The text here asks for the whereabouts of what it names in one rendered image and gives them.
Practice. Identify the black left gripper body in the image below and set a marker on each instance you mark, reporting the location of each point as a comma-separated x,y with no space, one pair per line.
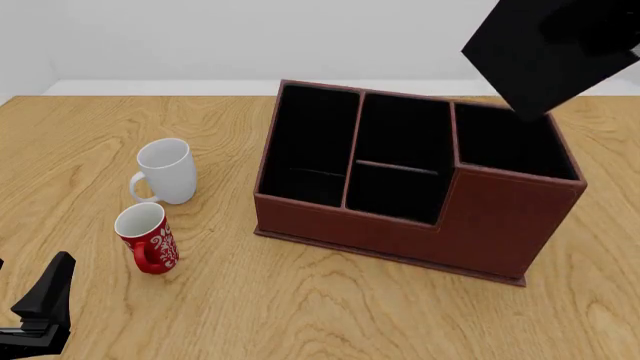
35,339

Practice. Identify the black book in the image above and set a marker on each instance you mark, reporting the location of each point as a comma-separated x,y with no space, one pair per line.
540,56

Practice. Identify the red-brown desk caddy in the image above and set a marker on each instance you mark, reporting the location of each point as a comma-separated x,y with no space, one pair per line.
490,221

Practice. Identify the red mug with white pattern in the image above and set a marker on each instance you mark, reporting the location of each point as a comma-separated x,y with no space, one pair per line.
155,240

